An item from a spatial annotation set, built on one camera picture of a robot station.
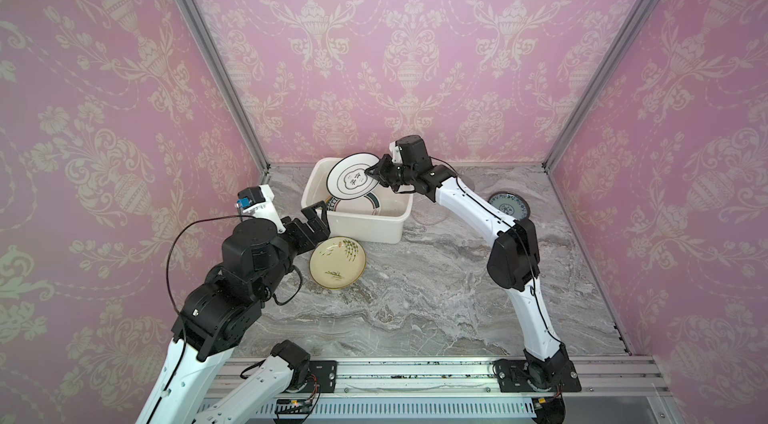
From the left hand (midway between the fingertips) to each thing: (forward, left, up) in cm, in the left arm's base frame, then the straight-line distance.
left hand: (314, 213), depth 60 cm
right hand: (+26, -7, -14) cm, 30 cm away
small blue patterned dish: (+33, -59, -37) cm, 77 cm away
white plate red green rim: (+29, -6, -34) cm, 45 cm away
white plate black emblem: (+24, -2, -16) cm, 29 cm away
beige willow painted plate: (+9, +1, -38) cm, 39 cm away
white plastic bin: (+18, -14, -31) cm, 39 cm away
